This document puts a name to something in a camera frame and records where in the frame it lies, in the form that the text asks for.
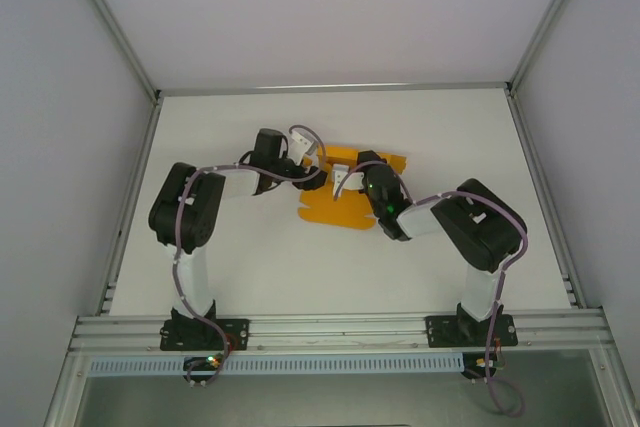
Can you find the yellow corrugated cardboard box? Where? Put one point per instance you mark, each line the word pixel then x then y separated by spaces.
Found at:
pixel 345 212

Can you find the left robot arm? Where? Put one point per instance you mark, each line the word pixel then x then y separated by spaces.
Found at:
pixel 185 207

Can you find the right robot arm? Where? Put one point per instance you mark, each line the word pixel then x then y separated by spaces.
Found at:
pixel 480 227

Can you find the aluminium mounting beam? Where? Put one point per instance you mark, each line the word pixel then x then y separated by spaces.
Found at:
pixel 340 329

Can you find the circuit board with lit LEDs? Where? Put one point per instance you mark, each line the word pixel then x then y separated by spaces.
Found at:
pixel 207 362

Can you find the aluminium rail along wall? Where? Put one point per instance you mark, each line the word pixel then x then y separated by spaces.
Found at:
pixel 330 88

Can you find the aluminium table side rail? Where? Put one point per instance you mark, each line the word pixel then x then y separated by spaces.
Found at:
pixel 545 197
pixel 135 187

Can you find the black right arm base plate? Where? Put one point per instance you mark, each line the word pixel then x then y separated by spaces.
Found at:
pixel 440 332

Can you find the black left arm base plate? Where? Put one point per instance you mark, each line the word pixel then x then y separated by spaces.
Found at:
pixel 235 334

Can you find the aluminium frame post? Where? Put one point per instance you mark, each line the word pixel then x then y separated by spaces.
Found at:
pixel 112 27
pixel 550 17

